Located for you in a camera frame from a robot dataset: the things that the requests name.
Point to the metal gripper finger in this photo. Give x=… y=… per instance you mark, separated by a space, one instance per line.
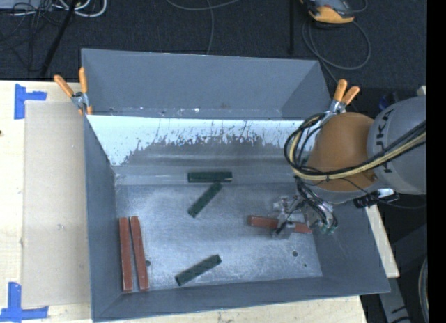
x=281 y=207
x=284 y=231

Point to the red-brown block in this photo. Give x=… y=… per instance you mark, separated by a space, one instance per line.
x=126 y=255
x=140 y=255
x=260 y=221

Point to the grey metal bin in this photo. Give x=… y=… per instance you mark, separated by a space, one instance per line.
x=223 y=238

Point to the dark green flat block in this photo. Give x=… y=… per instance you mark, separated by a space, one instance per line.
x=209 y=177
x=205 y=199
x=198 y=270

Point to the pale flat board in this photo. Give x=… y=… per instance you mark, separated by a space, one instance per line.
x=52 y=210

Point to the black cylinder on white bracket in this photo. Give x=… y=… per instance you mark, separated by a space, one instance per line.
x=369 y=200

